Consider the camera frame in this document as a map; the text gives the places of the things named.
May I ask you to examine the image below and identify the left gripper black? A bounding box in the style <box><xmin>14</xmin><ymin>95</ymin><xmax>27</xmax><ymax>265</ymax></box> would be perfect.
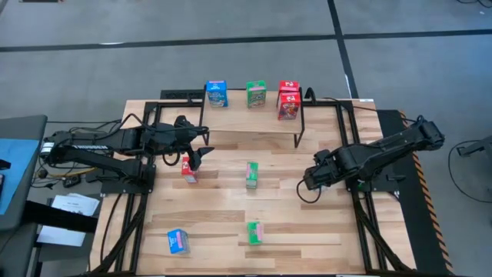
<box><xmin>165</xmin><ymin>125</ymin><xmax>215</xmax><ymax>171</ymax></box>

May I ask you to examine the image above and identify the red Froot Loops cereal box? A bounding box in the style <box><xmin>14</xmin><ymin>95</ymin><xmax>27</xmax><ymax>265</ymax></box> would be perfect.
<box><xmin>181</xmin><ymin>156</ymin><xmax>199</xmax><ymax>184</ymax></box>
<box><xmin>277</xmin><ymin>79</ymin><xmax>301</xmax><ymax>95</ymax></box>
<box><xmin>276</xmin><ymin>91</ymin><xmax>302</xmax><ymax>122</ymax></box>

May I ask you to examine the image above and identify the green Apple Jacks cereal box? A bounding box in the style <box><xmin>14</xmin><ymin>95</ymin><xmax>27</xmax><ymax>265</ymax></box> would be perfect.
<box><xmin>245</xmin><ymin>161</ymin><xmax>260</xmax><ymax>190</ymax></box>
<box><xmin>247</xmin><ymin>220</ymin><xmax>265</xmax><ymax>246</ymax></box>
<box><xmin>245</xmin><ymin>79</ymin><xmax>268</xmax><ymax>109</ymax></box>

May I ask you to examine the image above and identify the black power strip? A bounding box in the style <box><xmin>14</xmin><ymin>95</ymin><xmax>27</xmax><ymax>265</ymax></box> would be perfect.
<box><xmin>160</xmin><ymin>88</ymin><xmax>204</xmax><ymax>101</ymax></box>

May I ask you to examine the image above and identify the black panel with hazard stripe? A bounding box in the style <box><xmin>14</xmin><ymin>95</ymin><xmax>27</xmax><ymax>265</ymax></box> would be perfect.
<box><xmin>376</xmin><ymin>109</ymin><xmax>454</xmax><ymax>276</ymax></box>

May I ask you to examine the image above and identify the white paper sheet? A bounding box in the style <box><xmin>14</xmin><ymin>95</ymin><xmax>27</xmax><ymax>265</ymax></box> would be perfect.
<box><xmin>51</xmin><ymin>193</ymin><xmax>100</xmax><ymax>217</ymax></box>
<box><xmin>36</xmin><ymin>225</ymin><xmax>86</xmax><ymax>248</ymax></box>

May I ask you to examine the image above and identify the grey stand leg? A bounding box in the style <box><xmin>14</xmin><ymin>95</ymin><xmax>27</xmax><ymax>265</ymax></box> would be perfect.
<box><xmin>456</xmin><ymin>134</ymin><xmax>492</xmax><ymax>157</ymax></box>

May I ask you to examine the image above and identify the black bar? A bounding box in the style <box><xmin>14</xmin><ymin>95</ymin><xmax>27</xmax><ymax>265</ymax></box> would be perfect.
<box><xmin>22</xmin><ymin>199</ymin><xmax>100</xmax><ymax>234</ymax></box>

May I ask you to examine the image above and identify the grey desk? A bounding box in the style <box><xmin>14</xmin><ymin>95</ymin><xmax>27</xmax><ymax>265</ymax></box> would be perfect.
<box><xmin>0</xmin><ymin>114</ymin><xmax>48</xmax><ymax>232</ymax></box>

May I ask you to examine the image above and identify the blue mat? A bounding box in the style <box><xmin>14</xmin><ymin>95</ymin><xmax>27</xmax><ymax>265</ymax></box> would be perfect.
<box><xmin>0</xmin><ymin>138</ymin><xmax>41</xmax><ymax>215</ymax></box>

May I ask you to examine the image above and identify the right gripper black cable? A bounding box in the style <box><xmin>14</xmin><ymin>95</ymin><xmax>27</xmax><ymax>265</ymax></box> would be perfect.
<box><xmin>295</xmin><ymin>179</ymin><xmax>323</xmax><ymax>205</ymax></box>

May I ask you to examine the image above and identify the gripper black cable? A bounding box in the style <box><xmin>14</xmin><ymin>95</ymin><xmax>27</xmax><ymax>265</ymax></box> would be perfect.
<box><xmin>161</xmin><ymin>152</ymin><xmax>181</xmax><ymax>168</ymax></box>
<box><xmin>295</xmin><ymin>179</ymin><xmax>323</xmax><ymax>205</ymax></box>

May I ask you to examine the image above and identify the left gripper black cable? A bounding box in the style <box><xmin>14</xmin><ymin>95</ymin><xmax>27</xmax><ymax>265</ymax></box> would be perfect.
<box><xmin>161</xmin><ymin>152</ymin><xmax>181</xmax><ymax>168</ymax></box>

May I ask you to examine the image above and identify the wooden shelf with black frame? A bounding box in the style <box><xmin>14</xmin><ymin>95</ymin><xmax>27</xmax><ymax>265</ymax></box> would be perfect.
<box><xmin>197</xmin><ymin>84</ymin><xmax>308</xmax><ymax>149</ymax></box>

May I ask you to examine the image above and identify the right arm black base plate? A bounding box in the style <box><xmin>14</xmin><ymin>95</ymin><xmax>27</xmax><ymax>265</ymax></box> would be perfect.
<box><xmin>343</xmin><ymin>161</ymin><xmax>401</xmax><ymax>193</ymax></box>

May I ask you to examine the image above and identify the black aluminium table frame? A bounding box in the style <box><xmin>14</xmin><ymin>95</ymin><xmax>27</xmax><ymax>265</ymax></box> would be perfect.
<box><xmin>88</xmin><ymin>98</ymin><xmax>417</xmax><ymax>276</ymax></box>

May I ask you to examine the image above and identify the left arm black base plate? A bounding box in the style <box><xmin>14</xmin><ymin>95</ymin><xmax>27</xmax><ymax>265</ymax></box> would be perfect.
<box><xmin>100</xmin><ymin>163</ymin><xmax>157</xmax><ymax>195</ymax></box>

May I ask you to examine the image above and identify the black floor cable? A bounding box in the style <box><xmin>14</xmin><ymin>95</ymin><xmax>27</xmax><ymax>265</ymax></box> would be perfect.
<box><xmin>447</xmin><ymin>140</ymin><xmax>492</xmax><ymax>204</ymax></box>

